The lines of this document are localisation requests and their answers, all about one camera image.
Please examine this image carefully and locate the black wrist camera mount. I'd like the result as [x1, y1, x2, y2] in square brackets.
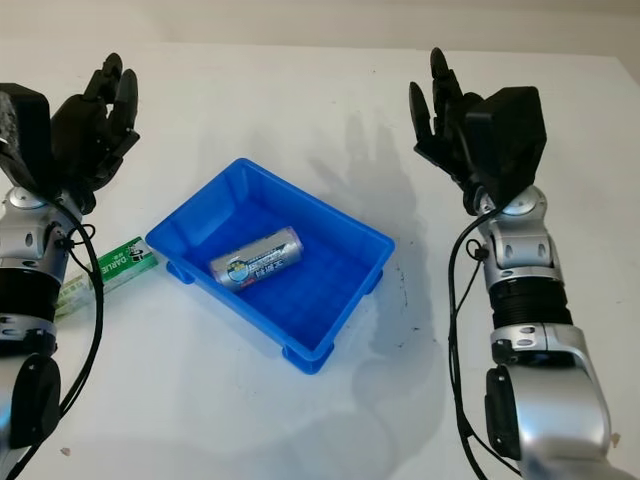
[0, 83, 52, 197]
[464, 86, 548, 207]

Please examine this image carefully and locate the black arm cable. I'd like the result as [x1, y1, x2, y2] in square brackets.
[445, 199, 504, 480]
[27, 197, 106, 451]

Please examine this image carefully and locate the green toothpaste box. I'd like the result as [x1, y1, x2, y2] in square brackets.
[53, 236, 161, 322]

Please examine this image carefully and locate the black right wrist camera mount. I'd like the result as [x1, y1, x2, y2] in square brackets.
[464, 86, 548, 207]

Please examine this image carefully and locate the silver cylindrical bottle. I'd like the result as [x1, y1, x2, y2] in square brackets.
[208, 225, 306, 293]

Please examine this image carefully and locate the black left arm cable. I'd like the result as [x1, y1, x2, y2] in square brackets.
[27, 197, 106, 451]

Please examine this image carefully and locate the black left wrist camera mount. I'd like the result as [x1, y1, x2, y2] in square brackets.
[0, 83, 52, 197]

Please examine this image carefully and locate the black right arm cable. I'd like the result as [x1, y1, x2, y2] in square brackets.
[445, 199, 504, 480]

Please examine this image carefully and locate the blue plastic tray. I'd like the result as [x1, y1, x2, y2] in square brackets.
[145, 157, 397, 377]

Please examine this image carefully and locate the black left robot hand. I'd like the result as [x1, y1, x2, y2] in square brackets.
[49, 52, 142, 215]

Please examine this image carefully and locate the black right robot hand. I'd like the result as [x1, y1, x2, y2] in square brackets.
[408, 47, 497, 217]

